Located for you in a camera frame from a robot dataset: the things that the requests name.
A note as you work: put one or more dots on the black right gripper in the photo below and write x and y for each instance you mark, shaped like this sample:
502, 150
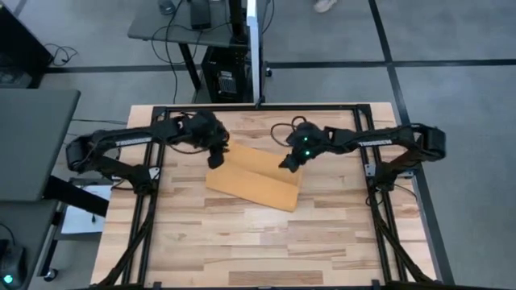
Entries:
308, 141

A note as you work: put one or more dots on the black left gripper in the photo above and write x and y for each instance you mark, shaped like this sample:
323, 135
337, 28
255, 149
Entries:
207, 131

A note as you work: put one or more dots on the yellow waffle-weave towel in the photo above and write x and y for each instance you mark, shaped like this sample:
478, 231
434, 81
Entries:
250, 181

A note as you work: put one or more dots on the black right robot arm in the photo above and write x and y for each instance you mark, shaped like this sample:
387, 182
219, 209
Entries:
375, 143

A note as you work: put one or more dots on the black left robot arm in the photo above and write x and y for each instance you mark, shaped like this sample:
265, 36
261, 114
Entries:
133, 141

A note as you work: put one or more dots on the black computer tower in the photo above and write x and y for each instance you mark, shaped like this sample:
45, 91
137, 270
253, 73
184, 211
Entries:
225, 68

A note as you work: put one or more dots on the black power adapter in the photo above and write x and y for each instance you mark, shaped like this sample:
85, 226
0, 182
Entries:
200, 14

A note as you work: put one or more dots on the white paper sheet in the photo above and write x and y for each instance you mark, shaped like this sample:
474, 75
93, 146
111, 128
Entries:
80, 217

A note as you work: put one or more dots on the grey desk with black legs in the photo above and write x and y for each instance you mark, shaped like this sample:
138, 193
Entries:
141, 24

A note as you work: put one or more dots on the grey computer mouse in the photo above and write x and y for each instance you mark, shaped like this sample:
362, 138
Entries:
166, 6

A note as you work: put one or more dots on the person's foot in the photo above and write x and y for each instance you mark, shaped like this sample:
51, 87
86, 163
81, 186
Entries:
324, 5

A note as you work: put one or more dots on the large grey desk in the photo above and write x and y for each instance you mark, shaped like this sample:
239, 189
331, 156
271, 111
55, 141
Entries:
32, 141

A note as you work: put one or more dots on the black cabinet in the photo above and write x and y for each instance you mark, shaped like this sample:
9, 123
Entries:
20, 48

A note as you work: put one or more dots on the black device with green light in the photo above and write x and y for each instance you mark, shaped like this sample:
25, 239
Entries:
10, 268

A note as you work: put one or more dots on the black aluminium table frame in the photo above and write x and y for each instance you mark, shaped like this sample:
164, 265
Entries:
322, 108

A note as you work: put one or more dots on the white upright post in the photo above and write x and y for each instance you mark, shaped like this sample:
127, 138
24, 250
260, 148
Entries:
254, 60

